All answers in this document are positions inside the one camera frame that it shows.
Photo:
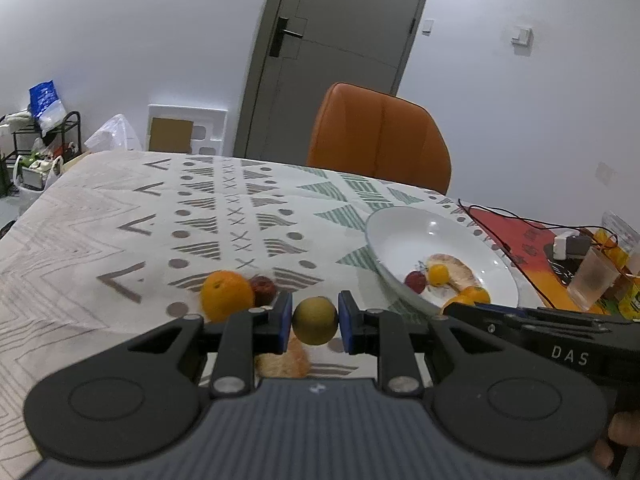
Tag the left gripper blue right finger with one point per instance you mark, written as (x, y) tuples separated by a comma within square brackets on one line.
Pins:
[(382, 334)]

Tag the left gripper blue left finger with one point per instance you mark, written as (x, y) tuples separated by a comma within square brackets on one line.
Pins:
[(240, 339)]

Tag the green round fruit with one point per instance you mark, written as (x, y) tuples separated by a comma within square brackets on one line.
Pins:
[(315, 321)]

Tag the small dark red fruit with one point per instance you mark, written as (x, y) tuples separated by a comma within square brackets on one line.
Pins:
[(416, 281)]

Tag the small yellow mandarin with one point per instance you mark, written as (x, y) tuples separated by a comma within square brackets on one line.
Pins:
[(438, 275)]

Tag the large orange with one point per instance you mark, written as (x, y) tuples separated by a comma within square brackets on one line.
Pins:
[(470, 296)]

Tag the peeled pomelo segment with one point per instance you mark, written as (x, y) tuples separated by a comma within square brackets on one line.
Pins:
[(461, 275)]

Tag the person's right hand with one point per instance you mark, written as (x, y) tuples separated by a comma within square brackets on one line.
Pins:
[(624, 429)]

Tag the orange at left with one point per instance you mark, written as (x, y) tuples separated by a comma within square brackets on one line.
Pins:
[(225, 293)]

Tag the white enamel plate blue rim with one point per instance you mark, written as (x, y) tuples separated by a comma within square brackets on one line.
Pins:
[(400, 240)]

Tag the frosted plastic cup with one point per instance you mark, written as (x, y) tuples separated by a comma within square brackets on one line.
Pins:
[(594, 276)]

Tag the white power adapter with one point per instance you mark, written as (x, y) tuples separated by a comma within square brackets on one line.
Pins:
[(567, 245)]

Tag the red orange printed mat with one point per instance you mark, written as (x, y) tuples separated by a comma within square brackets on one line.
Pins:
[(523, 240)]

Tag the patterned white tablecloth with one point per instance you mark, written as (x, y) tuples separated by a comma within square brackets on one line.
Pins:
[(124, 241)]

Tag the orange leather chair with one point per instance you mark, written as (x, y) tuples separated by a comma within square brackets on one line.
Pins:
[(362, 131)]

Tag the white foam packaging with cardboard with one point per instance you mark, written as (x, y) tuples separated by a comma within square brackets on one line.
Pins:
[(186, 129)]

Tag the translucent plastic bag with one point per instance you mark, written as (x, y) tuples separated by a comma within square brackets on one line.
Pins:
[(116, 134)]

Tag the white bag with green items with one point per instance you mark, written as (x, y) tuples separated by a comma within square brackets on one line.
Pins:
[(36, 174)]

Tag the black metal rack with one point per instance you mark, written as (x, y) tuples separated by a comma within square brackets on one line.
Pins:
[(23, 141)]

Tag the blue plastic bag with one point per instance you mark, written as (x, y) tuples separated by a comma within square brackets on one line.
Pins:
[(45, 106)]

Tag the grey entrance door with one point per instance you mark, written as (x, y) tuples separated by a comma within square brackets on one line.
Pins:
[(363, 42)]

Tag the black door lock handle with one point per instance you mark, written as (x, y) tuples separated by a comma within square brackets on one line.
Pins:
[(280, 32)]

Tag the white wall switch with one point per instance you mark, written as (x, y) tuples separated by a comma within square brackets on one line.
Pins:
[(522, 36), (427, 26)]

